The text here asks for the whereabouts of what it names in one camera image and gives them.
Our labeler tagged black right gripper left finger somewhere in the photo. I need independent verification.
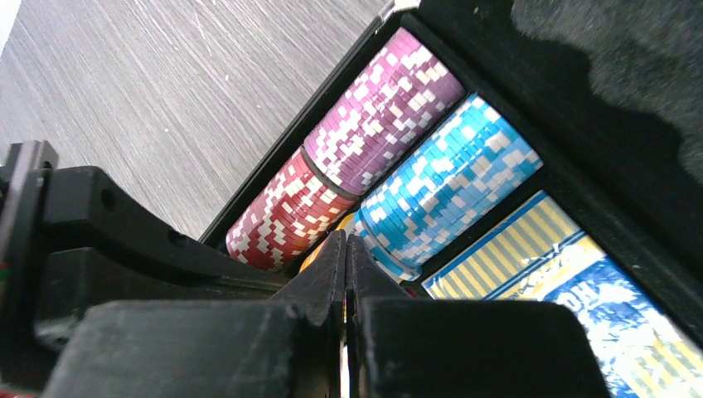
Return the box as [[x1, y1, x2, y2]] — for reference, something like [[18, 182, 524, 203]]
[[43, 231, 347, 397]]

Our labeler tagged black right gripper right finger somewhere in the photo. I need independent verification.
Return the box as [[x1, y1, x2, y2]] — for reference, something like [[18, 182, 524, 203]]
[[346, 235, 608, 397]]

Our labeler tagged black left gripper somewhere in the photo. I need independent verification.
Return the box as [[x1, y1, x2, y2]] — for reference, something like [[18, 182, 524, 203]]
[[1, 141, 286, 394]]

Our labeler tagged blue Texas Hold'em card deck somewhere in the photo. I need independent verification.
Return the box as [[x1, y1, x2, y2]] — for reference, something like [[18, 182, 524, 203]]
[[423, 192, 702, 397]]

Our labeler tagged yellow chip stack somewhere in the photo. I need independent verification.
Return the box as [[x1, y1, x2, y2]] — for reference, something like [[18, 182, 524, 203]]
[[298, 212, 357, 274]]

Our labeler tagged dark red chip stack left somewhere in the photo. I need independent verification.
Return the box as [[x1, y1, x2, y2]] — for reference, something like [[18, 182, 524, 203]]
[[225, 148, 358, 273]]

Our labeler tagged light blue chip stack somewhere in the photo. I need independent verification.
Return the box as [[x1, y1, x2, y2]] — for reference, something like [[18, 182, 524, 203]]
[[355, 94, 543, 281]]

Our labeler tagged black aluminium poker case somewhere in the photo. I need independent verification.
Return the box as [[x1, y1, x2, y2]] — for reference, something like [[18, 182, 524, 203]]
[[204, 1, 702, 352]]

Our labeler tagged purple poker chip stack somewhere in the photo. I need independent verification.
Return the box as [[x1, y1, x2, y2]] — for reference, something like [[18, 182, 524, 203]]
[[303, 28, 464, 196]]

